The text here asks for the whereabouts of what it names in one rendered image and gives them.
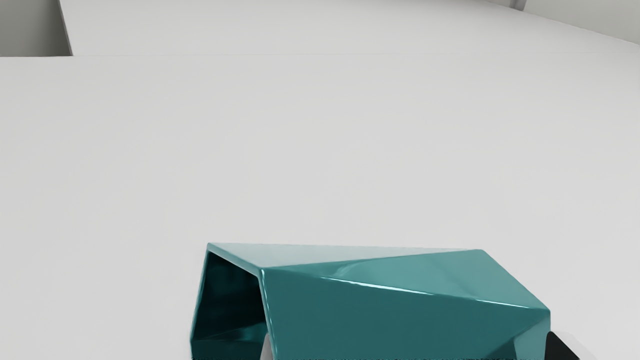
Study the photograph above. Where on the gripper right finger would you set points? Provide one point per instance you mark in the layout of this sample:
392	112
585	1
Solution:
559	349

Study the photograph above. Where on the teal faceted mug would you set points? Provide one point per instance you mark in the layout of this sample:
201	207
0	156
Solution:
380	320

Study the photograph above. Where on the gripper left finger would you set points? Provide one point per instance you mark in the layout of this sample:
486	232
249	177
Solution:
266	350

